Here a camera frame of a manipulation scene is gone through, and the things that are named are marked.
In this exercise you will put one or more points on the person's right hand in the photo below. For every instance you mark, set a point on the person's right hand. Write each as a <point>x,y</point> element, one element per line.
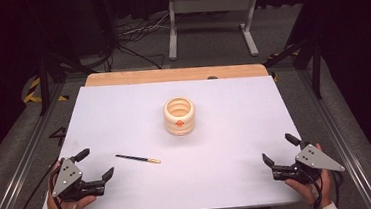
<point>301,189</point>

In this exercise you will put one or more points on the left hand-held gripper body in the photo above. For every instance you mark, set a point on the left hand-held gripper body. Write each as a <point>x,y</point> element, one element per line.
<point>68,175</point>

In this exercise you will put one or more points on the white table cover board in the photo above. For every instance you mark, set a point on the white table cover board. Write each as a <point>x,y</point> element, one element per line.
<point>180,185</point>

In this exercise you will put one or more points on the white metal stand frame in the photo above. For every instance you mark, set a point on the white metal stand frame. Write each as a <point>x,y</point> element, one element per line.
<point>212,3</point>

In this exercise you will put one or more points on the person's left hand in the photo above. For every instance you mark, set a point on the person's left hand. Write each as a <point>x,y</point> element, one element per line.
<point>53,208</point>

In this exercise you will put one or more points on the cream ribbed pen holder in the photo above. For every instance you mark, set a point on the cream ribbed pen holder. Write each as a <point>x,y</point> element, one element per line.
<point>179,118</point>

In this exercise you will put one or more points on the yellow black hazard tape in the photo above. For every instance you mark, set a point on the yellow black hazard tape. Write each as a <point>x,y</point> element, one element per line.
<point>275,56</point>
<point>32,93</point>

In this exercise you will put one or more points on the black computer tower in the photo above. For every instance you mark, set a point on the black computer tower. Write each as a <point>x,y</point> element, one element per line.
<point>104,20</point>

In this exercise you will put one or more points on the aluminium floor rail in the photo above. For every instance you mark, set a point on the aluminium floor rail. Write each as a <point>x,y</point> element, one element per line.
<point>339,132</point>
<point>21,164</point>

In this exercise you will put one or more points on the black pen with gold tip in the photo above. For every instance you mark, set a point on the black pen with gold tip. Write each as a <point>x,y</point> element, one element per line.
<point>137,158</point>

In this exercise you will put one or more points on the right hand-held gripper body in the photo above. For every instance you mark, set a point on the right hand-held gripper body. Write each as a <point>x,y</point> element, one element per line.
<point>315,159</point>

